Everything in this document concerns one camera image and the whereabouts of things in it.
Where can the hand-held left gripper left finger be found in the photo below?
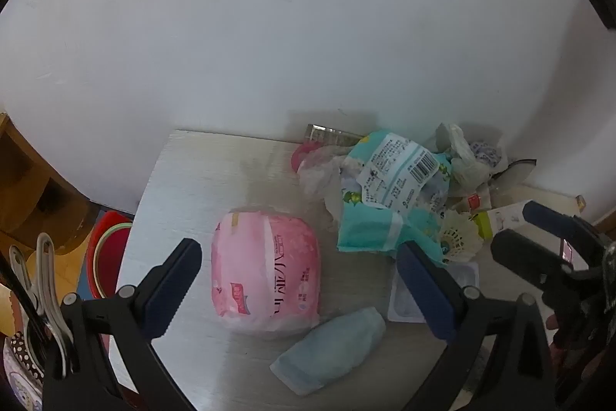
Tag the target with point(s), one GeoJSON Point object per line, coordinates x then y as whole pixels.
{"type": "Point", "coordinates": [168, 290]}

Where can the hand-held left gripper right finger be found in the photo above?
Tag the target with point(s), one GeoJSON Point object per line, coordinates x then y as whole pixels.
{"type": "Point", "coordinates": [430, 295]}

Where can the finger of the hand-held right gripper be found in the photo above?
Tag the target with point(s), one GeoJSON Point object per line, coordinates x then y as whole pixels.
{"type": "Point", "coordinates": [524, 252]}
{"type": "Point", "coordinates": [534, 211]}

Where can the white plastic tray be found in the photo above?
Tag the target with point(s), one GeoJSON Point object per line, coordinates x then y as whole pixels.
{"type": "Point", "coordinates": [464, 276]}

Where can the white feather shuttlecock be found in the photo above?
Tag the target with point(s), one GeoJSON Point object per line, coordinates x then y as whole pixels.
{"type": "Point", "coordinates": [457, 237]}

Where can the red bin with green rim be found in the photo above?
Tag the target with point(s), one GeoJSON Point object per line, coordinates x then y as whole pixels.
{"type": "Point", "coordinates": [103, 242]}

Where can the white plastic bag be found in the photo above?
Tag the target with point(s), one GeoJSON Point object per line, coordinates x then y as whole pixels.
{"type": "Point", "coordinates": [464, 160]}

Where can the pink plastic packet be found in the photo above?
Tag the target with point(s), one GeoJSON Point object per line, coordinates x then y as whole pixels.
{"type": "Point", "coordinates": [264, 266]}

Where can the teal printed plastic wrapper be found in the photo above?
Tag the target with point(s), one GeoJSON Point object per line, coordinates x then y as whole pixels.
{"type": "Point", "coordinates": [390, 180]}

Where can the green white carton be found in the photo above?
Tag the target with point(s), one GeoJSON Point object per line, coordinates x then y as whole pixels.
{"type": "Point", "coordinates": [505, 216]}

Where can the small clear bottle red label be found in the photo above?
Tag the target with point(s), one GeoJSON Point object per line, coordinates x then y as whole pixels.
{"type": "Point", "coordinates": [474, 201]}

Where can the wooden furniture panel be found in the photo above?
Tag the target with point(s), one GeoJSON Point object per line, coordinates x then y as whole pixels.
{"type": "Point", "coordinates": [606, 221]}

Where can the blue printed white bag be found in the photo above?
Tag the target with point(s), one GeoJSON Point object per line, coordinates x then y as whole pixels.
{"type": "Point", "coordinates": [486, 151]}

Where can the metal spring clip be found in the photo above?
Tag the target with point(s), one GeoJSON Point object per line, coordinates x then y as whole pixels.
{"type": "Point", "coordinates": [45, 276]}

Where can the polka dot bedding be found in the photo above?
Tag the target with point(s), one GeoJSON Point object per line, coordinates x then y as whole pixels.
{"type": "Point", "coordinates": [19, 348]}

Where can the clear plastic bag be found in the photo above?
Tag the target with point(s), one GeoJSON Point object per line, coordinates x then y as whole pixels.
{"type": "Point", "coordinates": [320, 175]}

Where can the wooden desk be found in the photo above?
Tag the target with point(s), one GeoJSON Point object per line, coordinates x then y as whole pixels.
{"type": "Point", "coordinates": [29, 180]}

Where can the pink lip-shaped item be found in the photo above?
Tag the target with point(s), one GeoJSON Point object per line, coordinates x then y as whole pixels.
{"type": "Point", "coordinates": [298, 156]}

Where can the silver metallic tube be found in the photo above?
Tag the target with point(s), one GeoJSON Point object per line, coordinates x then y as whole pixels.
{"type": "Point", "coordinates": [332, 134]}

